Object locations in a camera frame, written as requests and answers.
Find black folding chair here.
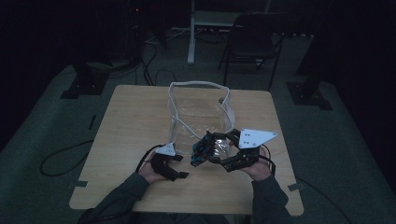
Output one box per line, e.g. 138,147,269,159
218,12,286,91

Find blue toy car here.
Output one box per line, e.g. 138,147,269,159
190,132,219,168

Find black cables bundle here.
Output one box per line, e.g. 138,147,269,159
136,41,177,87

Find clear plastic bag white trim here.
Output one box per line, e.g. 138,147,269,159
167,80,236,157

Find white desk frame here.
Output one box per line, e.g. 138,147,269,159
187,0,273,65

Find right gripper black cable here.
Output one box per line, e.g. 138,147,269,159
260,144,277,177

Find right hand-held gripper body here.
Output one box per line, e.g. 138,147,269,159
228,128,278,172

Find black looped floor cable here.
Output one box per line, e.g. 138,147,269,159
39,139,94,177

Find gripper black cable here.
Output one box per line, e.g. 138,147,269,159
260,144,277,177
134,144,165,174

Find black straight floor cable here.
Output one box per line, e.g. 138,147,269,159
293,175,353,224

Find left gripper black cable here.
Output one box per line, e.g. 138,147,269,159
134,144,165,174

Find person's right hand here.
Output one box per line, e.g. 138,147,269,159
240,145,276,182

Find black stand base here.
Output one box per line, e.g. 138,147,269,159
60,61,110,100
286,81,333,111

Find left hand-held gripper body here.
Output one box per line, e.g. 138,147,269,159
149,142,185,179

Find person's left hand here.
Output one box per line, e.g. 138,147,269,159
137,153,172,185

